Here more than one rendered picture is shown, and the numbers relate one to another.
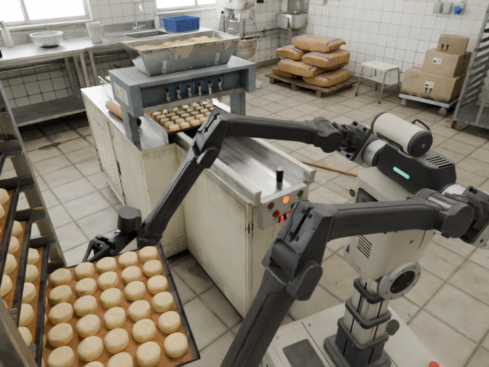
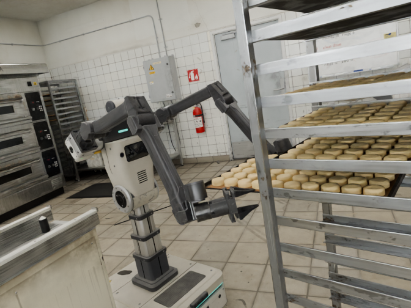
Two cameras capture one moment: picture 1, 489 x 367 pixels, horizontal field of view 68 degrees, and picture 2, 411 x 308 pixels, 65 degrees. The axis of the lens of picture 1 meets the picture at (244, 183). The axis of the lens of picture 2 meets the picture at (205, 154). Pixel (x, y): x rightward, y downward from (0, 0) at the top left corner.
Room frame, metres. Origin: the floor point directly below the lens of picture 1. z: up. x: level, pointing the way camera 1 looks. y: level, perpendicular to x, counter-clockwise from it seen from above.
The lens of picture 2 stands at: (1.29, 1.28, 1.31)
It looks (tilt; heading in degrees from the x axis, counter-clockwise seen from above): 12 degrees down; 244
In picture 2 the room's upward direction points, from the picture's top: 10 degrees counter-clockwise
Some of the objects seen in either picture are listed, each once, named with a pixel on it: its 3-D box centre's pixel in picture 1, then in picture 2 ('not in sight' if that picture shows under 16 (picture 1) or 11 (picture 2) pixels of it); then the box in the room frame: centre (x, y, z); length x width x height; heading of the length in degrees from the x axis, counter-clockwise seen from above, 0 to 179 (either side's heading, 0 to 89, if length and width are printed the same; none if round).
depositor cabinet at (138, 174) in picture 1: (165, 157); not in sight; (2.38, 0.59, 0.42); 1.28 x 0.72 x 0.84; 34
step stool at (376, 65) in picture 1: (380, 80); not in sight; (5.00, -1.89, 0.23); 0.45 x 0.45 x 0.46; 32
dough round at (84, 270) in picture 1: (84, 271); (259, 184); (0.70, 0.43, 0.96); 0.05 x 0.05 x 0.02
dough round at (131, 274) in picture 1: (131, 274); (241, 176); (0.69, 0.30, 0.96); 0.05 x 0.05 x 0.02
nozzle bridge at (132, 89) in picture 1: (186, 97); not in sight; (1.99, 0.32, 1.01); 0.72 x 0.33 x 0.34; 124
